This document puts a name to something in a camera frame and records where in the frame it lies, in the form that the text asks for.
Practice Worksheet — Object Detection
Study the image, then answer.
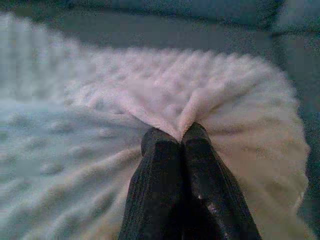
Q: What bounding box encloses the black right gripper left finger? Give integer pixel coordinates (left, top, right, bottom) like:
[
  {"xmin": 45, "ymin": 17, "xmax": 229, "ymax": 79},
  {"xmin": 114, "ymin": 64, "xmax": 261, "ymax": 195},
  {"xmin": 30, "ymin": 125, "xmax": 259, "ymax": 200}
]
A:
[{"xmin": 118, "ymin": 127, "xmax": 186, "ymax": 240}]

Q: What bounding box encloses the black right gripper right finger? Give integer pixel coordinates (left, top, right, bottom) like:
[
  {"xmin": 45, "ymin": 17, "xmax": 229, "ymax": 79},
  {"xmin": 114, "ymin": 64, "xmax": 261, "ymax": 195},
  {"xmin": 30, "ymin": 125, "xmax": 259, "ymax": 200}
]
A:
[{"xmin": 181, "ymin": 122, "xmax": 262, "ymax": 240}]

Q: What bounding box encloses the beige dotted pillow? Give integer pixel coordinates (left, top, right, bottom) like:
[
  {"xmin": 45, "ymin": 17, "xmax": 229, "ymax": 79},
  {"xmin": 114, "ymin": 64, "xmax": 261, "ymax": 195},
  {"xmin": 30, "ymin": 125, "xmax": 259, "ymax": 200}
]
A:
[{"xmin": 0, "ymin": 12, "xmax": 311, "ymax": 240}]

